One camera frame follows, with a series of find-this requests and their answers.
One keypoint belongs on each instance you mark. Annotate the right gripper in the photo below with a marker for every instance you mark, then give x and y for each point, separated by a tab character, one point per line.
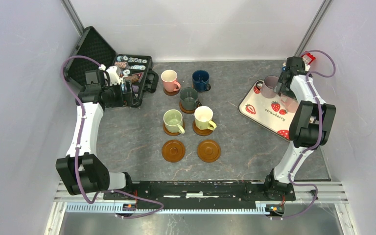
281	88

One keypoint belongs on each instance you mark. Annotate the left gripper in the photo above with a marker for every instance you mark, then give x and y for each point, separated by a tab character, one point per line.
128	99

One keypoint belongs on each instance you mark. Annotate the mauve mug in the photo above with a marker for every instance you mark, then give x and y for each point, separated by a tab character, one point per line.
266	86

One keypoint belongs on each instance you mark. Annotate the cream pink mug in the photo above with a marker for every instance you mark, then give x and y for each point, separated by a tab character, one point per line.
290	104

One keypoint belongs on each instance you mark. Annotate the dark brown coaster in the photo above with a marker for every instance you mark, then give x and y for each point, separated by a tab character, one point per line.
170	93

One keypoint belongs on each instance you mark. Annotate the light green mug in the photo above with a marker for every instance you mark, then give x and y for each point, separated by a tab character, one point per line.
173	117

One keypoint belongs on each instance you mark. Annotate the grooved wooden coaster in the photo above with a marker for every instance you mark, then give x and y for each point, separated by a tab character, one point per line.
187	111

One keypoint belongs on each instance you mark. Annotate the dark green mug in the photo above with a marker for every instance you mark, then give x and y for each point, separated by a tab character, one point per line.
189	99

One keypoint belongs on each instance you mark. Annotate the dark blue mug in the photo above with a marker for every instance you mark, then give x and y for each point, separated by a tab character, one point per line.
200	80

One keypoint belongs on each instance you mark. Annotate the yellow mug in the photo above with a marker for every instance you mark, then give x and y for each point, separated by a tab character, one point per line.
204	118

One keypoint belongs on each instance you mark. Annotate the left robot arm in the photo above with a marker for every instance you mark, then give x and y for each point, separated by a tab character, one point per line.
81	171

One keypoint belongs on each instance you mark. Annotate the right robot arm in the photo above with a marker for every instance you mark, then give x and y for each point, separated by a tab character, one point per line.
309	129

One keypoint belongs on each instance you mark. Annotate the strawberry pattern tray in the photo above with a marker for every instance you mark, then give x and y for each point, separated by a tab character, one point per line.
268	112

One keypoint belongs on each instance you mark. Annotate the black poker chip case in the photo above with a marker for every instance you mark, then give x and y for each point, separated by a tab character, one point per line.
137	73

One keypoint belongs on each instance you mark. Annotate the red blue toy truck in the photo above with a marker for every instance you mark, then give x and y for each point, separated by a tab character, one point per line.
307	58

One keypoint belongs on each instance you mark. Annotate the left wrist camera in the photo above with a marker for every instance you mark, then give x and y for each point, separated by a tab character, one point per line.
112	75

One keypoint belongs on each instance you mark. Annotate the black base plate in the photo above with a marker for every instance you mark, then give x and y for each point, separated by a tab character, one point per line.
196	195

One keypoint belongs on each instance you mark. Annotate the aluminium frame rail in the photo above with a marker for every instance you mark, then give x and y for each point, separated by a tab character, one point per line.
328	193

